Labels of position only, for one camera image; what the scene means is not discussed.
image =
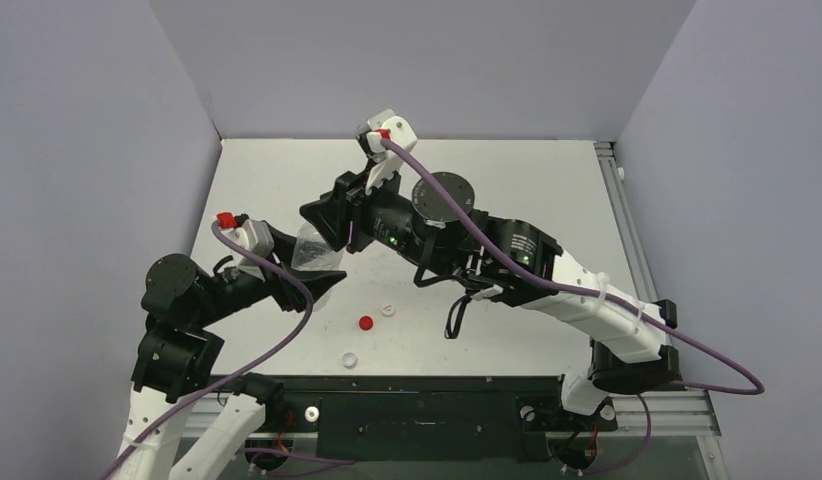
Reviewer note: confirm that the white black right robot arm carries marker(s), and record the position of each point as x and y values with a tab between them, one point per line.
438	229

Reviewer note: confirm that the blue white bottle cap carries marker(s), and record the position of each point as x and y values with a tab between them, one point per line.
349	360

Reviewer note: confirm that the red bottle cap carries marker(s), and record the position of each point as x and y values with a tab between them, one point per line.
366	323

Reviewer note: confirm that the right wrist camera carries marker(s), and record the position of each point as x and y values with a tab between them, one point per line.
385	125

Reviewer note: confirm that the clear unlabelled bottle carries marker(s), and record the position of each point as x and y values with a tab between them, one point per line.
313	253

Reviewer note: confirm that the aluminium rail frame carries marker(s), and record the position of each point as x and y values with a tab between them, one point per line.
675	411

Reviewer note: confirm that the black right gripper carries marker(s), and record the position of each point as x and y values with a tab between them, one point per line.
353	217

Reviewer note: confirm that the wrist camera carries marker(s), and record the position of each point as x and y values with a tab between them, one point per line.
254	236
385	125

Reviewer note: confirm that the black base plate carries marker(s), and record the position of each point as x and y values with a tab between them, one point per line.
427	418

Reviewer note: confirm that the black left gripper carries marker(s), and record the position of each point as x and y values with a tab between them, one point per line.
285	289

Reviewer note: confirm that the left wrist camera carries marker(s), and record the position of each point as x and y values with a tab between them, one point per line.
254	236

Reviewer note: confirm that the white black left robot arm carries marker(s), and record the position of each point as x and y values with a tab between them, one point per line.
183	424

